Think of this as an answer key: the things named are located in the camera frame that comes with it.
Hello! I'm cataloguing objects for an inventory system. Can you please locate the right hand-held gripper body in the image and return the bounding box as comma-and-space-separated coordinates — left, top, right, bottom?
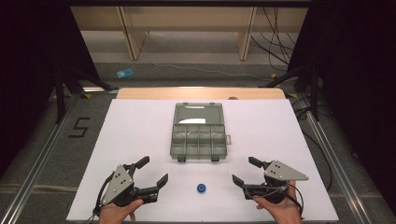
262, 160, 310, 205

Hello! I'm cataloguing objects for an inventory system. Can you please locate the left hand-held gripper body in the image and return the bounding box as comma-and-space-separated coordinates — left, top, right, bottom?
100, 163, 140, 208

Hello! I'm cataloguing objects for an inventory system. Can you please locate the grey plastic compartment box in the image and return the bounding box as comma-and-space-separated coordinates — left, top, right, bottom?
169, 102, 233, 163

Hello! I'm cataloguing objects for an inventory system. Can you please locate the person's left hand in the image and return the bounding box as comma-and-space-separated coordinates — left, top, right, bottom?
98, 198, 145, 224

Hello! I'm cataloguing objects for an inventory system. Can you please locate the person's right hand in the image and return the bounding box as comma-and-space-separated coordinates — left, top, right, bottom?
253, 179, 304, 224

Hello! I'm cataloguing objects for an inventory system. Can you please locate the white table sheet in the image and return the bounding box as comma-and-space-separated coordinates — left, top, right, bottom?
65, 98, 340, 223

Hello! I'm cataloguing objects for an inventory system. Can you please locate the black metal stand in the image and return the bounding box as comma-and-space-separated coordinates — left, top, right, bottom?
258, 61, 322, 123
51, 65, 120, 125

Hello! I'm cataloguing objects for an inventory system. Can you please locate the wooden table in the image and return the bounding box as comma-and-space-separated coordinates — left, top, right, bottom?
115, 87, 287, 101

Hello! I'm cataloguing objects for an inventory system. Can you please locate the blue card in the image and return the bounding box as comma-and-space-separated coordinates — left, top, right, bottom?
116, 67, 135, 79

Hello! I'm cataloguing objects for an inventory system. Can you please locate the dark curtain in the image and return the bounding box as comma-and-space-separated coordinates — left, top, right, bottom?
0, 0, 102, 180
286, 0, 396, 217

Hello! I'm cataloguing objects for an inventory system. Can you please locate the light wooden shelf unit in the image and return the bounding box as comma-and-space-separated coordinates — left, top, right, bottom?
70, 6, 310, 62

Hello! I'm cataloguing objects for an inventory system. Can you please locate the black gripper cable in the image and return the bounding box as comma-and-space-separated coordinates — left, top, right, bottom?
287, 182, 305, 217
92, 172, 116, 219

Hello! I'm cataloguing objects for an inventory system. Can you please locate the black floor cable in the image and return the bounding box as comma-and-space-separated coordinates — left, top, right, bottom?
291, 95, 334, 192

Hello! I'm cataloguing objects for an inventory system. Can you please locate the aluminium floor rail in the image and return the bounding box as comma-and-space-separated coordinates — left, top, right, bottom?
298, 92, 375, 224
0, 101, 82, 224

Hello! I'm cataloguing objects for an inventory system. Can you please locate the bundle of black cables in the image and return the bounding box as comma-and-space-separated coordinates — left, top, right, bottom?
249, 7, 301, 73

